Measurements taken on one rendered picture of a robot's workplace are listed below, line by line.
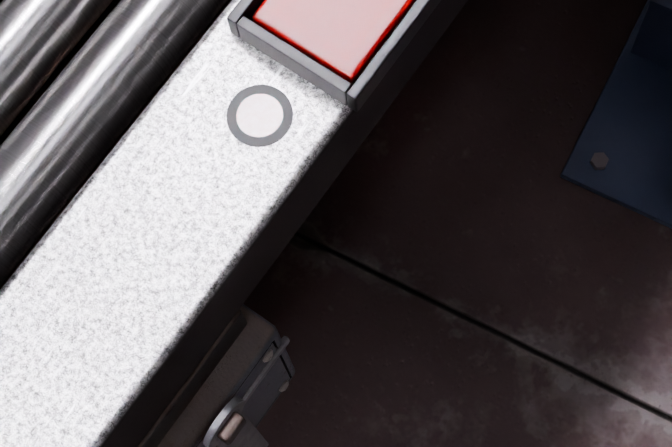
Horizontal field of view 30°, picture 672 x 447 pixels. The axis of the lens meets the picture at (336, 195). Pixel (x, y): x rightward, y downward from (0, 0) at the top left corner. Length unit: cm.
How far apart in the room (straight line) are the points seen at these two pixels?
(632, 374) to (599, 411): 6
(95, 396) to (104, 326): 3
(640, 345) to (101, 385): 102
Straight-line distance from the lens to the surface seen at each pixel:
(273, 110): 60
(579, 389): 150
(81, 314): 59
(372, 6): 61
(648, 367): 152
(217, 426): 64
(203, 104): 61
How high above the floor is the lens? 147
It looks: 71 degrees down
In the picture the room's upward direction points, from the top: 10 degrees counter-clockwise
